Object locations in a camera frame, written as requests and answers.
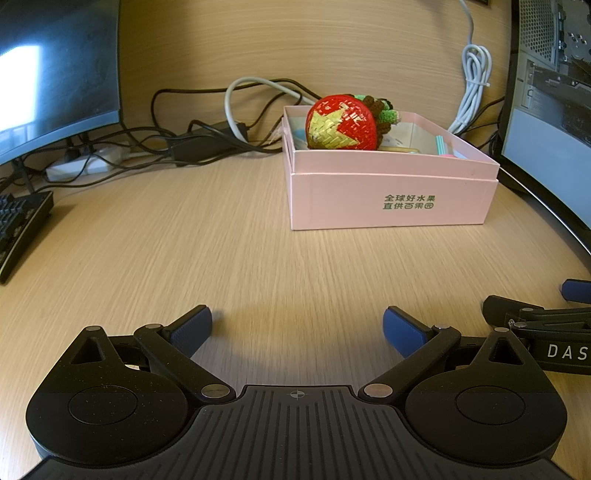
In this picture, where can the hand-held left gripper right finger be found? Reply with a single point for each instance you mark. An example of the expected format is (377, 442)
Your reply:
(404, 330)

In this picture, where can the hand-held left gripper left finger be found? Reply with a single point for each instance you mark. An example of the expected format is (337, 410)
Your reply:
(194, 325)

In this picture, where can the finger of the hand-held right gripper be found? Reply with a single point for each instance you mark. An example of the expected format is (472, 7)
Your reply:
(576, 290)
(501, 305)

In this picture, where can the pink cardboard box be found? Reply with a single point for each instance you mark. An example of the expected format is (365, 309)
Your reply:
(392, 198)

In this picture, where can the red yellow woven strawberry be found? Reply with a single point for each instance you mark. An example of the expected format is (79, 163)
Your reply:
(339, 124)

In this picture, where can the brown green crochet doll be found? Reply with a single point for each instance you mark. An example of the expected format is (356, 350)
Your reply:
(385, 115)

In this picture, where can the black computer monitor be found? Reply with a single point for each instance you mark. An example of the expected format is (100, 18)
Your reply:
(545, 124)
(55, 64)

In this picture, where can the striped blue yellow pad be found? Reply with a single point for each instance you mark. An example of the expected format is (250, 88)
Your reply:
(443, 145)

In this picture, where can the black power adapter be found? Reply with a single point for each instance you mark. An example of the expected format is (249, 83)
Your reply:
(198, 147)

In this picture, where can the white power strip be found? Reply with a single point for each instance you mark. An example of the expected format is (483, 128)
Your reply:
(69, 168)

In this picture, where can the black keyboard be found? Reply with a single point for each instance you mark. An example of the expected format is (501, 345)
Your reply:
(18, 226)

